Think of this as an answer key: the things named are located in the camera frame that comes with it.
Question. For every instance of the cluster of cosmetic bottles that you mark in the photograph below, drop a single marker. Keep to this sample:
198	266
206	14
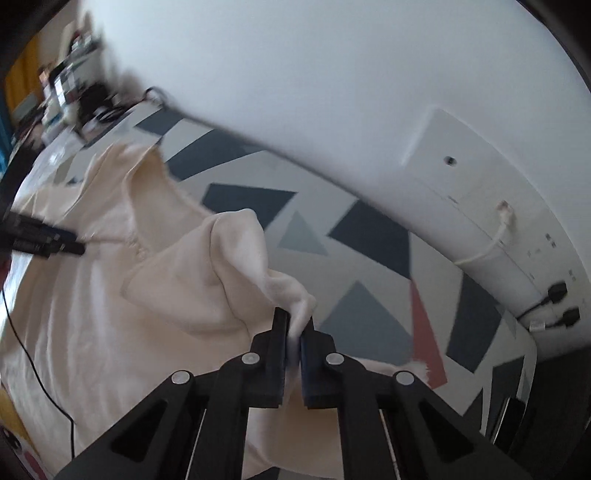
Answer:
69	92

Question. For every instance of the geometric printed tablecloth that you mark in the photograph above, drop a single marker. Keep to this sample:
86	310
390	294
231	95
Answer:
369	258

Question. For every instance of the black plug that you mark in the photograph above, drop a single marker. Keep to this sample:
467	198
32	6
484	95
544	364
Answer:
570	317
556	291

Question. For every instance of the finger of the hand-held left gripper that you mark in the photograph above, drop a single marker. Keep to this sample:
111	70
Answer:
55	248
32	228

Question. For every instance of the yellow curtain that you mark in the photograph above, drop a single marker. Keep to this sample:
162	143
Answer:
21	69

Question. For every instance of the colourful printed mat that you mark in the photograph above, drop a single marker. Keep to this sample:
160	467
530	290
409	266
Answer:
18	443

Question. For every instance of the cream fur-trimmed garment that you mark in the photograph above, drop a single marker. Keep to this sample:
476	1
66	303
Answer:
138	300

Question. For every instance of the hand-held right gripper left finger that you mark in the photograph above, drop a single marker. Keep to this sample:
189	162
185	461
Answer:
279	369

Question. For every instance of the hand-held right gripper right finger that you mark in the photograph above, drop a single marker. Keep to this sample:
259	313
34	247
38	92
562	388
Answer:
308	374

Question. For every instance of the white socket strip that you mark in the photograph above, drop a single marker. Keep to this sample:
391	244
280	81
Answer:
521	249

